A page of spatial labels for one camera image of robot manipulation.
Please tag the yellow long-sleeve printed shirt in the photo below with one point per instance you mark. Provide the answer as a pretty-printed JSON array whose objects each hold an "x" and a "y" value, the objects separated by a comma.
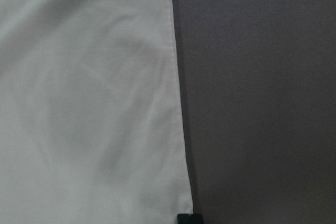
[{"x": 91, "y": 117}]

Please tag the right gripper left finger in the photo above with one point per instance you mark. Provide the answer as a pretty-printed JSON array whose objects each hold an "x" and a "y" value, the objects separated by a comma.
[{"x": 183, "y": 219}]

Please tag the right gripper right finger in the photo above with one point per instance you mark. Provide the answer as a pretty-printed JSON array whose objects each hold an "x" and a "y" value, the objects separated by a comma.
[{"x": 196, "y": 219}]

